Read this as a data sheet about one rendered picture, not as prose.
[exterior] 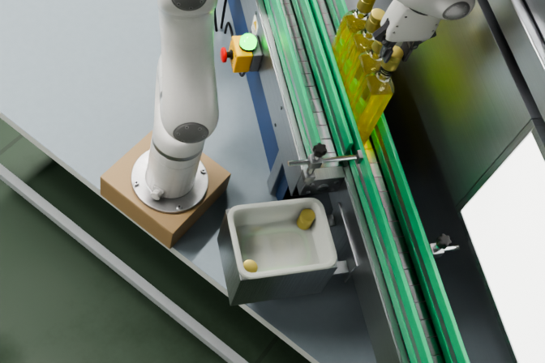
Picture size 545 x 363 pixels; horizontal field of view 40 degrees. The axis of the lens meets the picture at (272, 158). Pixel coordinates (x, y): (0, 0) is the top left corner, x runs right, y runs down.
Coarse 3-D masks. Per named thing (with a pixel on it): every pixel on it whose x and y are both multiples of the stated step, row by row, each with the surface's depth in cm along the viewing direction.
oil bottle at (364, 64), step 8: (360, 56) 164; (368, 56) 162; (360, 64) 164; (368, 64) 161; (376, 64) 161; (352, 72) 169; (360, 72) 164; (368, 72) 162; (352, 80) 169; (360, 80) 165; (352, 88) 169; (352, 96) 170
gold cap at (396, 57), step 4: (396, 48) 153; (400, 48) 153; (396, 52) 152; (400, 52) 152; (392, 56) 152; (396, 56) 152; (400, 56) 152; (392, 60) 152; (396, 60) 152; (400, 60) 153; (384, 64) 154; (388, 64) 153; (392, 64) 153; (396, 64) 153; (384, 68) 155; (388, 68) 154; (392, 68) 154; (396, 68) 155
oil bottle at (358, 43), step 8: (360, 32) 165; (352, 40) 167; (360, 40) 164; (368, 40) 164; (352, 48) 168; (360, 48) 165; (368, 48) 165; (344, 56) 173; (352, 56) 168; (344, 64) 173; (352, 64) 169; (344, 72) 174; (344, 80) 174
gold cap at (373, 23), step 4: (376, 8) 160; (372, 12) 159; (376, 12) 159; (380, 12) 160; (384, 12) 160; (372, 16) 159; (376, 16) 159; (380, 16) 159; (368, 20) 161; (372, 20) 159; (376, 20) 159; (380, 20) 159; (368, 24) 161; (372, 24) 160; (376, 24) 160; (368, 28) 162; (372, 28) 161; (376, 28) 161; (372, 32) 162
